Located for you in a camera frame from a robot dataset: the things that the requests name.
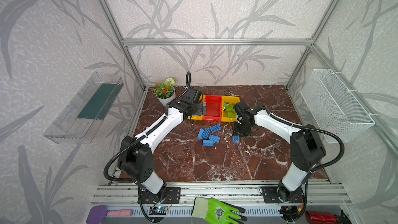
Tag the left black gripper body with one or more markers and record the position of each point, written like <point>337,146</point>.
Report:
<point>199,109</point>

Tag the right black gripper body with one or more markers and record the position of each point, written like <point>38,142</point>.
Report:
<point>241,127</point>

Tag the blue lego brick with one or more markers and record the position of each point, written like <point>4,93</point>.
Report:
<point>206,134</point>
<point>201,134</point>
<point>208,143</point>
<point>215,128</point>
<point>236,139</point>
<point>215,139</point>

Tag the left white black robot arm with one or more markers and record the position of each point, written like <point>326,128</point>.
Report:
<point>135,157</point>

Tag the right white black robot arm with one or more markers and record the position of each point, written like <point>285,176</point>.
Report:
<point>306,146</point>

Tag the left yellow plastic bin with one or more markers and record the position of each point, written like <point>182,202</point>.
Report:
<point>200,111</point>

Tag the yellow plastic bin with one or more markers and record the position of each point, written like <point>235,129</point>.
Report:
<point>200,111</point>
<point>232,100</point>

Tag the red plastic bin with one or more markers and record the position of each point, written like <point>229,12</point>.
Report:
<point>213,108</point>

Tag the right yellow plastic bin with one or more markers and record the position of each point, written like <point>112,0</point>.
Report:
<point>232,100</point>

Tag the potted plant white pot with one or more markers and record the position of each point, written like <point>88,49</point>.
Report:
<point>165,91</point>

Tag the green work glove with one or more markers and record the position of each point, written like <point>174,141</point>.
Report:
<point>214,211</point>

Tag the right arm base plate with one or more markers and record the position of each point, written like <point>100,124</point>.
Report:
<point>269,194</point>

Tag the white wire mesh basket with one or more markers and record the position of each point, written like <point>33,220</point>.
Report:
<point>334,107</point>

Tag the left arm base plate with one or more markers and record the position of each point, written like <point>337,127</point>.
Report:
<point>167,195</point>

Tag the clear acrylic wall shelf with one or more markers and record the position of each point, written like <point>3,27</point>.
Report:
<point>79,122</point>

